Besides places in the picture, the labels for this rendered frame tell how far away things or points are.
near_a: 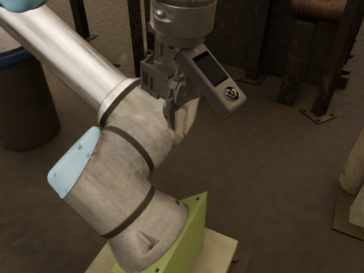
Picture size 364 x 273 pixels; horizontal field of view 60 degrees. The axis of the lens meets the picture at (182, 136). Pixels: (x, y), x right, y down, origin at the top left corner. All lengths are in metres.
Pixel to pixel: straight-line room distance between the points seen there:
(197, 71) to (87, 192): 0.32
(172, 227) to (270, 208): 0.55
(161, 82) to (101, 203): 0.27
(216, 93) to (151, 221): 0.31
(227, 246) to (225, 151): 0.51
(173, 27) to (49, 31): 0.42
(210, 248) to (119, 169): 0.37
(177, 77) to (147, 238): 0.33
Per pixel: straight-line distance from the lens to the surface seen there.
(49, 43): 0.79
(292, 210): 1.17
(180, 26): 0.43
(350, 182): 1.26
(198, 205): 0.70
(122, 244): 0.68
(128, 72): 1.83
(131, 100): 0.70
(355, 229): 1.19
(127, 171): 0.65
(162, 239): 0.66
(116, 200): 0.64
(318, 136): 1.49
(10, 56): 1.21
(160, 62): 0.51
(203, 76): 0.46
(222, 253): 0.89
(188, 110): 0.54
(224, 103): 0.45
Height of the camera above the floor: 0.90
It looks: 41 degrees down
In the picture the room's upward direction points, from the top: straight up
